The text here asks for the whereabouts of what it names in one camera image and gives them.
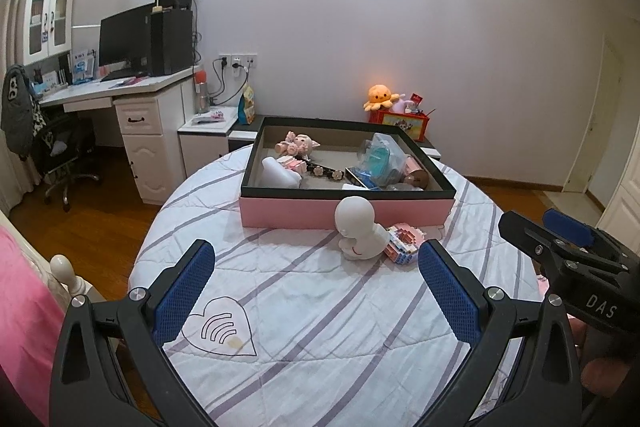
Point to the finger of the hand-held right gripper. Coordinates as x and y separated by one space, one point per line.
570 227
530 237

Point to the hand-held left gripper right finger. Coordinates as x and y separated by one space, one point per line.
447 292

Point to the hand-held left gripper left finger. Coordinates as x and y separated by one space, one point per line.
185 292

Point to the white building block toy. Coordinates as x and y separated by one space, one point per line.
402 244

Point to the white duck figure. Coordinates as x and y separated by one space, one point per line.
357 227

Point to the rose gold cup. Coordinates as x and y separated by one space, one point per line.
415 167

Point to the pink box with black rim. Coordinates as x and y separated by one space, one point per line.
300 212

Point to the clear container with teal insert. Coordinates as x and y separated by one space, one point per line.
380 157

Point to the pink building block toy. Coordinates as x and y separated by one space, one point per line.
292 164

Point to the black flower headband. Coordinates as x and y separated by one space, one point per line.
330 173

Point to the pink pig doll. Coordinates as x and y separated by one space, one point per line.
300 143

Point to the person's right hand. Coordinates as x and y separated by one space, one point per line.
577 334

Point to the white panel door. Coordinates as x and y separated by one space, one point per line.
622 192

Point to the white rounded object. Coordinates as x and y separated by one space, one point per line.
277 174

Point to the white nightstand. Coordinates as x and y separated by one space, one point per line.
205 142

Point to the white desk with drawers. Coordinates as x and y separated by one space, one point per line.
150 137

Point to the pink blanket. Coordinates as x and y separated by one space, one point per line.
25 322

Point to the red printed box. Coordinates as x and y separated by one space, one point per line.
402 123

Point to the pink plush toy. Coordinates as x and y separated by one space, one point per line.
400 104

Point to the black office chair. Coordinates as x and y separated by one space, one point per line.
65 147

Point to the blue yellow snack bag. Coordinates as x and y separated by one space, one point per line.
246 104

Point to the clear bottle with red cap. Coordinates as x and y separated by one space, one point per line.
201 92

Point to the orange octopus plush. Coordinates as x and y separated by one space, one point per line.
381 96

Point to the black computer tower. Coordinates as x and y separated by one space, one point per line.
172 44

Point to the dark patterned jacket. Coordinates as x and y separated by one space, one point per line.
17 107

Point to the black computer monitor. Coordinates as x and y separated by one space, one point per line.
125 39

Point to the white glass-door cabinet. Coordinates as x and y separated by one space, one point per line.
47 22

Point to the white bed post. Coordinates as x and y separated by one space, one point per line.
62 269

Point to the white wall outlet strip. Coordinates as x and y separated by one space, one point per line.
237 61

